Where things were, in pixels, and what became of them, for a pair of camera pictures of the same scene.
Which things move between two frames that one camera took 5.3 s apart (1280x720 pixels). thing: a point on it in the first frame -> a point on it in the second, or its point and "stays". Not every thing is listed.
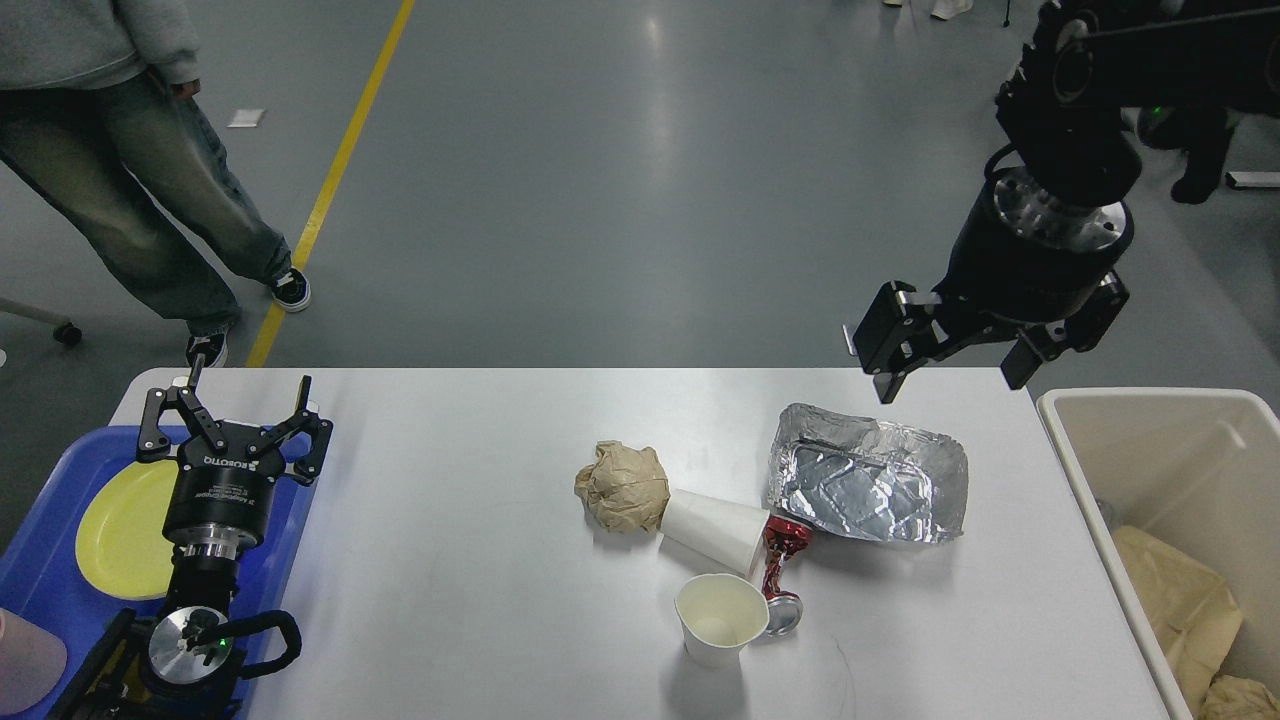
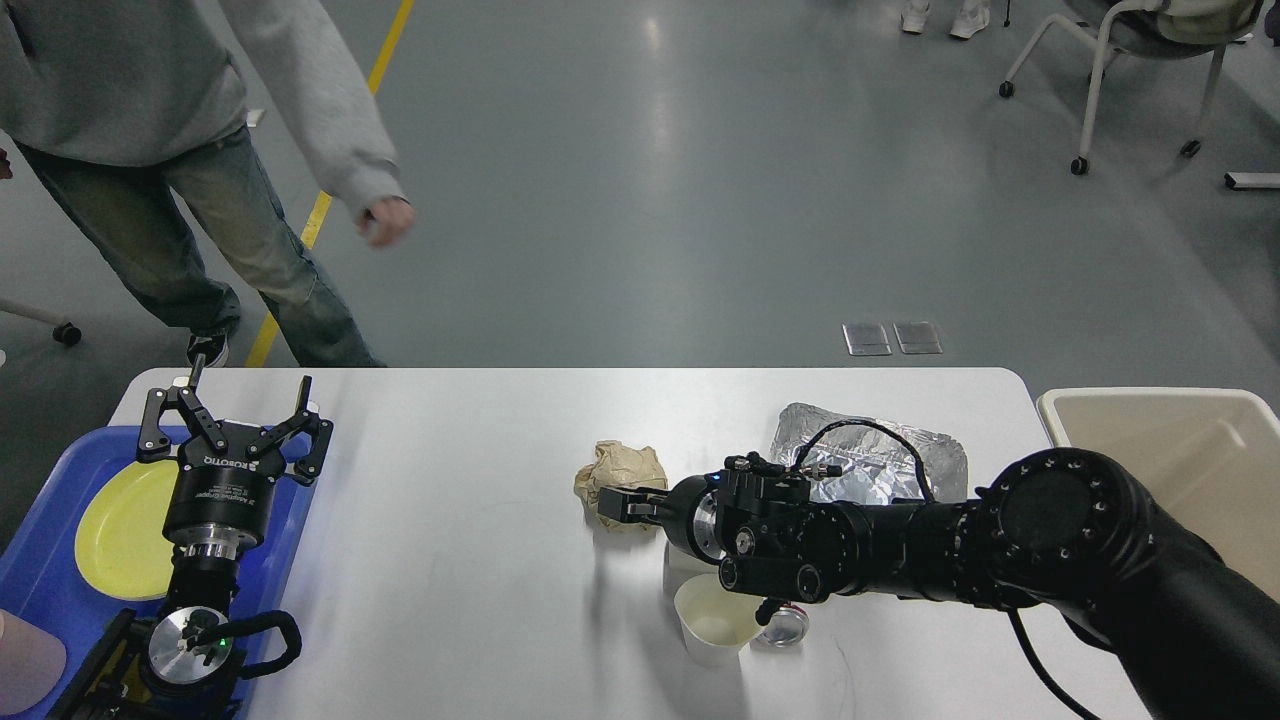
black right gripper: (1024, 258) -> (675, 506)
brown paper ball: (626, 489) stays
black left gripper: (223, 497) stays
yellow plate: (120, 531) stays
